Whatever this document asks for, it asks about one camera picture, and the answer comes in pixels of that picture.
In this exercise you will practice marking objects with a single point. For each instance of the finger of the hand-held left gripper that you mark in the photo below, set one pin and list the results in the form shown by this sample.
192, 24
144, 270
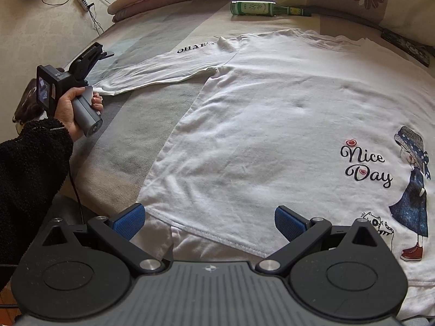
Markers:
108, 54

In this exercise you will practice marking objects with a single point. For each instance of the white printed t-shirt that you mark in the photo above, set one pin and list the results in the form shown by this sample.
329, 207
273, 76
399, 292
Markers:
272, 125

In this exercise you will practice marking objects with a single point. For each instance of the person's left hand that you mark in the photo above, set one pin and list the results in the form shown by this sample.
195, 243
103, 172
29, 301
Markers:
66, 108

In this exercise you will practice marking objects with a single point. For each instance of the dark brown slipper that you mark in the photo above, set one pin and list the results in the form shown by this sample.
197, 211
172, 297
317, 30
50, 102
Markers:
29, 105

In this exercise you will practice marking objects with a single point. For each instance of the green glass bottle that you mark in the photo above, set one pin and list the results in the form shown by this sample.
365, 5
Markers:
255, 7

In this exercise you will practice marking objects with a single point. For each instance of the person's left forearm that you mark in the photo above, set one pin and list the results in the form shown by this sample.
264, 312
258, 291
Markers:
30, 176

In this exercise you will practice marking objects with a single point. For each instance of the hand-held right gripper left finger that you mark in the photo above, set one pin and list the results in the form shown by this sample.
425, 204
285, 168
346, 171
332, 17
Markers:
131, 220

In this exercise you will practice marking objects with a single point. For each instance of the floral pillow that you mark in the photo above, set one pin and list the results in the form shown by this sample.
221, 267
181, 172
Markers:
340, 0

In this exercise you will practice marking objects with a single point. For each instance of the white power strip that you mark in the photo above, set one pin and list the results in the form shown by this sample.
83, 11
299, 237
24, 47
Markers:
82, 2

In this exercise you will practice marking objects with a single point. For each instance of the black cartoon phone case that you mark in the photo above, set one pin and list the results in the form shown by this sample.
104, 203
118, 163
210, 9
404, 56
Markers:
407, 47

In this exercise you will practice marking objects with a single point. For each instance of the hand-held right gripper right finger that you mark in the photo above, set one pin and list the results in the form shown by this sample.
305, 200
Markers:
289, 224

